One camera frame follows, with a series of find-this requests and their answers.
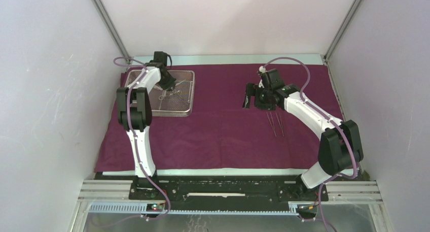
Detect steel surgical scissors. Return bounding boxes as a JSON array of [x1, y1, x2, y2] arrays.
[[156, 88, 184, 103]]

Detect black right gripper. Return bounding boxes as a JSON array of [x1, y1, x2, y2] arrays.
[[242, 83, 276, 111]]

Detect magenta surgical wrap cloth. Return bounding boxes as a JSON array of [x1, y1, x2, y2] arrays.
[[95, 64, 342, 172]]

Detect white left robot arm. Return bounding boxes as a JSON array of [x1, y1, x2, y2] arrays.
[[116, 51, 176, 200]]

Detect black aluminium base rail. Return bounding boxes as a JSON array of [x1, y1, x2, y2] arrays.
[[70, 178, 390, 221]]

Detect metal mesh instrument tray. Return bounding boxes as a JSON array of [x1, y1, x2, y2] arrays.
[[122, 70, 196, 116]]

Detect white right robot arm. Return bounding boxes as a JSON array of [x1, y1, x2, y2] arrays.
[[242, 67, 364, 201]]

